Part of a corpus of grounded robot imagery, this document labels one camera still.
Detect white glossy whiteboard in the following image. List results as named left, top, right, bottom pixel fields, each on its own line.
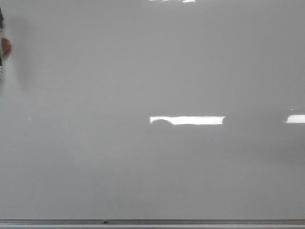
left=0, top=0, right=305, bottom=219

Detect red rubber band wrap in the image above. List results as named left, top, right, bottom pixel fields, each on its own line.
left=1, top=38, right=11, bottom=55

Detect aluminium whiteboard bottom frame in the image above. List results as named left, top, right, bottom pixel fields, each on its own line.
left=0, top=219, right=305, bottom=229

